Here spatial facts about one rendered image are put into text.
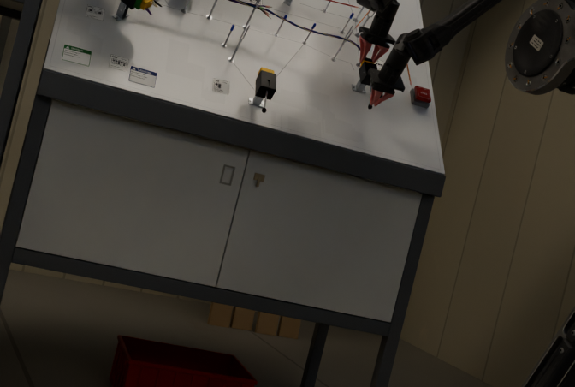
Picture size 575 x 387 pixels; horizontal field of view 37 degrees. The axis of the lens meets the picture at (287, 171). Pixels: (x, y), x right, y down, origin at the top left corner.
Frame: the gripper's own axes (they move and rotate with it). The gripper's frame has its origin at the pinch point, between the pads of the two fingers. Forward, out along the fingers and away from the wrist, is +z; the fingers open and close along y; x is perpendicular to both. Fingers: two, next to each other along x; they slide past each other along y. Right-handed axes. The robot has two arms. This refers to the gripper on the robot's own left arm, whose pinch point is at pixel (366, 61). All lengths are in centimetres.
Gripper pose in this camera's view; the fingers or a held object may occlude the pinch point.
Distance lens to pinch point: 265.4
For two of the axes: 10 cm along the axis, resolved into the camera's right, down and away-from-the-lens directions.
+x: 2.2, 4.8, -8.5
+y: -9.2, -1.9, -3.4
